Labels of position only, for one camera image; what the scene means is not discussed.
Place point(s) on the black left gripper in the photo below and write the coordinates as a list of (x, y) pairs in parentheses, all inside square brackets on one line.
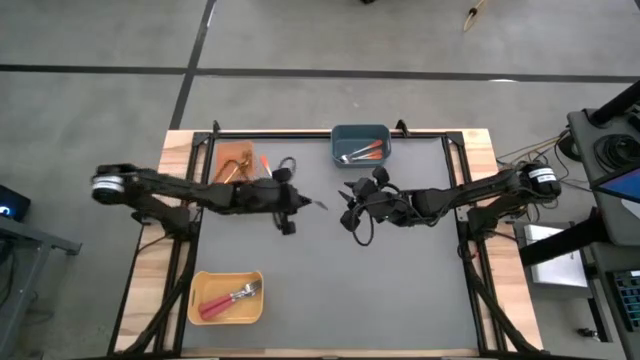
[(265, 195)]

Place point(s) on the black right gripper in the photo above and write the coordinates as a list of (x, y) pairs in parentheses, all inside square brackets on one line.
[(387, 207)]

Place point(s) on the teal plastic bin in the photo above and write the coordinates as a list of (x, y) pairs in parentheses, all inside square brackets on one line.
[(350, 135)]

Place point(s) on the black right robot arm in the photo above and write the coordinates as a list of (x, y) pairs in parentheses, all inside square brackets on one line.
[(475, 190)]

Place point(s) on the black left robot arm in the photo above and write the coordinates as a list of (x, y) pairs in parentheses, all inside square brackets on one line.
[(165, 187)]

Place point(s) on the orange translucent plastic bin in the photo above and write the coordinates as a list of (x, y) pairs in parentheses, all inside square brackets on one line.
[(225, 150)]

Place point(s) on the yellow plastic bin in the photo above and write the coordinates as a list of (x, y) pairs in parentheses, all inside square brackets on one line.
[(210, 285)]

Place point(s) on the grey table mat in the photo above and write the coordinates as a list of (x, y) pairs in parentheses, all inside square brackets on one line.
[(300, 325)]

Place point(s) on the white box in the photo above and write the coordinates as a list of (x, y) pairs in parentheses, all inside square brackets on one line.
[(555, 265)]

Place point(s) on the grey equipment cart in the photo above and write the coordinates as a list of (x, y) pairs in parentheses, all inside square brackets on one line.
[(582, 150)]

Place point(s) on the laptop with blue screen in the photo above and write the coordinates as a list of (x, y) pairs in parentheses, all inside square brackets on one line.
[(622, 186)]

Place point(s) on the dark grey side table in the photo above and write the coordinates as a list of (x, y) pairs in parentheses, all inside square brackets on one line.
[(30, 240)]

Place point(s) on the small black floor object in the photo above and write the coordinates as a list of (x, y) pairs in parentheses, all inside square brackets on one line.
[(587, 334)]

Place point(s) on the black pole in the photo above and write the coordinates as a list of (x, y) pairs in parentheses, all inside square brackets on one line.
[(615, 102)]

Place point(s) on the black device with blue light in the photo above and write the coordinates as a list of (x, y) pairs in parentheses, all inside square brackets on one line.
[(12, 202)]

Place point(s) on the keypad with lit keys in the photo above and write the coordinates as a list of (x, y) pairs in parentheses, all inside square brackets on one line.
[(627, 300)]

